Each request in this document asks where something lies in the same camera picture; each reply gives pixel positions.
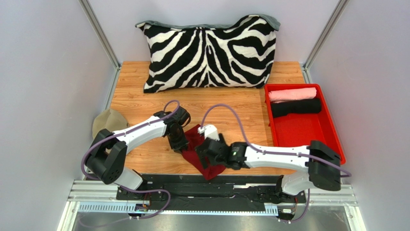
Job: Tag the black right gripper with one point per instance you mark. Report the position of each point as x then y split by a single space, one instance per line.
205 153

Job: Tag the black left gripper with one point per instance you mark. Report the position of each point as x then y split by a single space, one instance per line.
183 143

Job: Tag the dark red t shirt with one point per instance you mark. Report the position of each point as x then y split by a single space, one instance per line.
192 157

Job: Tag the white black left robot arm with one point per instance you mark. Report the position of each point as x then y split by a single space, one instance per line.
107 154

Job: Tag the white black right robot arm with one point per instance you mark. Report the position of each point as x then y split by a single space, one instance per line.
315 165

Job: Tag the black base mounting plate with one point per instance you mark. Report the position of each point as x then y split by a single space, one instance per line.
224 193

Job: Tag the beige baseball cap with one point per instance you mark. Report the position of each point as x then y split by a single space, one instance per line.
109 119

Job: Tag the rolled black t shirt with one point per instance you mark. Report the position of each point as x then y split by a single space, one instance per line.
306 106

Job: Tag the red plastic tray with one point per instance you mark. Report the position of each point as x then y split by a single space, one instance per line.
299 129

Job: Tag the zebra print pillow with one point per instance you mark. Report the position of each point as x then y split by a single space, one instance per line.
202 56

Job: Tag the rolled pink t shirt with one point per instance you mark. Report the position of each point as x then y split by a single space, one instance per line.
279 96

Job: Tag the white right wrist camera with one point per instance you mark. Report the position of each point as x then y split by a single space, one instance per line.
209 132

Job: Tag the aluminium frame rail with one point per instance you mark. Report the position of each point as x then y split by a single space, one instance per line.
93 196

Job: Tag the left aluminium corner post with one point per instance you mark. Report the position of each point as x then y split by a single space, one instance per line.
92 17

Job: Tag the aluminium corner post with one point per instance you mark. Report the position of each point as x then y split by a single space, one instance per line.
332 21
92 17

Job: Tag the right aluminium corner post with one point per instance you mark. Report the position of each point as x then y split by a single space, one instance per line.
332 21

